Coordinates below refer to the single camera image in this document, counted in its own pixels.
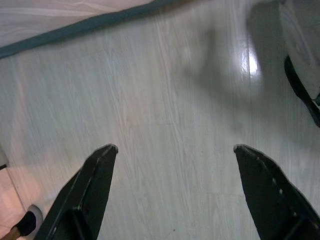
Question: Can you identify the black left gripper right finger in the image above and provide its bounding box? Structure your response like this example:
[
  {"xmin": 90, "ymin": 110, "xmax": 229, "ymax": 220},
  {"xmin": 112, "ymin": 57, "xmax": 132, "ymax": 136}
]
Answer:
[{"xmin": 232, "ymin": 143, "xmax": 320, "ymax": 240}]

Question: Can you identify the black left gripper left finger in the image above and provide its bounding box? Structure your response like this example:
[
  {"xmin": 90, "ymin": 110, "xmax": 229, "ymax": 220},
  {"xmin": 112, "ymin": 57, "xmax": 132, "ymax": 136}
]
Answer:
[{"xmin": 33, "ymin": 143, "xmax": 119, "ymax": 240}]

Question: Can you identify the person in pink shirt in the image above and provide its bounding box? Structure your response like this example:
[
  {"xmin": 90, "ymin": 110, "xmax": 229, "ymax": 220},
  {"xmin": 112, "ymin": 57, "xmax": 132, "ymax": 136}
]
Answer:
[{"xmin": 9, "ymin": 204, "xmax": 44, "ymax": 240}]

